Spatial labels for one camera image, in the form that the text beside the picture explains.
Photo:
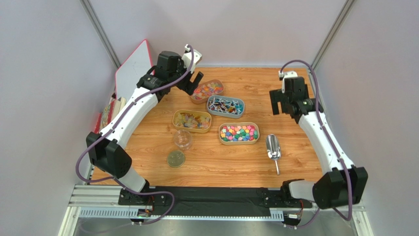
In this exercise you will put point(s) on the silver metal scoop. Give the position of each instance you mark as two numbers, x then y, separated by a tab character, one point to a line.
274	150

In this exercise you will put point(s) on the pink tray of gummy candies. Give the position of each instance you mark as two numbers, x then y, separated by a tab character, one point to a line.
205	90

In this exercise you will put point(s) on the yellow tray of popsicle candies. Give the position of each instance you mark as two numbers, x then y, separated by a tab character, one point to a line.
192	121

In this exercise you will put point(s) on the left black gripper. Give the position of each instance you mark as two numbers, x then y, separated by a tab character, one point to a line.
189	87

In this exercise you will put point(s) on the aluminium frame rail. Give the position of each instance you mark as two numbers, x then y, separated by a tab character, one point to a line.
103	202

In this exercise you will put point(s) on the gold metal jar lid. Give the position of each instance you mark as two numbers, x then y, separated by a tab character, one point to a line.
176	159

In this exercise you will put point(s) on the beige tray of star candies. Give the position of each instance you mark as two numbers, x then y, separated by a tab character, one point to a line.
239	133

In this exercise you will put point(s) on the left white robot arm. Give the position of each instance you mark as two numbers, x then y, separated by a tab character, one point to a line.
106	149

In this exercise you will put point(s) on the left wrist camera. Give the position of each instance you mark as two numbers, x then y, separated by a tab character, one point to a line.
191	58

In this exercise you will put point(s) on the white board with red edge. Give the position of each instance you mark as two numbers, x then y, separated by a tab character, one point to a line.
132	69

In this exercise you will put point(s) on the blue tray of lollipops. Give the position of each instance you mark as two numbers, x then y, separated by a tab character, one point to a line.
224	106

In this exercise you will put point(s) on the stack of books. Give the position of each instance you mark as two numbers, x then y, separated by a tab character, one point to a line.
109	113

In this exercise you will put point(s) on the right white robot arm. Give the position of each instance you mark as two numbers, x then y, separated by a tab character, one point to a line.
342	183

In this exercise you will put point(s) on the clear plastic jar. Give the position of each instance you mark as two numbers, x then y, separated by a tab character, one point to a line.
183	139

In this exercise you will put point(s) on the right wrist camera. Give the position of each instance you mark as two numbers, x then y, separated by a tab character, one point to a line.
286	76

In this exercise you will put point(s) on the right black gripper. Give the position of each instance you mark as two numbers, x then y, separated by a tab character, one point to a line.
279	101

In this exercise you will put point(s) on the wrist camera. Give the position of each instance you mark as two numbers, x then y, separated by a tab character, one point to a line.
191	58
286	76

